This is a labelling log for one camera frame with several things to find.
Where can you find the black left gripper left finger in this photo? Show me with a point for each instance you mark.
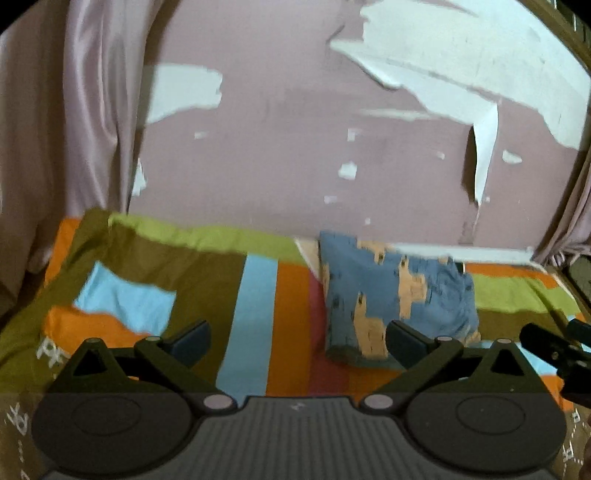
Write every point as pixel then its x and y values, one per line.
pixel 168 363

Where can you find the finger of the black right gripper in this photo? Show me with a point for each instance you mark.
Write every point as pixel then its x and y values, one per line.
pixel 551 348

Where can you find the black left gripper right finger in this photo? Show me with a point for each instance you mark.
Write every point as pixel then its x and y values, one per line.
pixel 425 360

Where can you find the blue patterned child pants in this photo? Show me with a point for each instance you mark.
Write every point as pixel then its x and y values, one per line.
pixel 368 285

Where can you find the colourful patchwork bedsheet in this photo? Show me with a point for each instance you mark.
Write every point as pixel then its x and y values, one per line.
pixel 73 406

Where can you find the pink satin curtain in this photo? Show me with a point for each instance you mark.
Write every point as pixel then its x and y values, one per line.
pixel 70 89

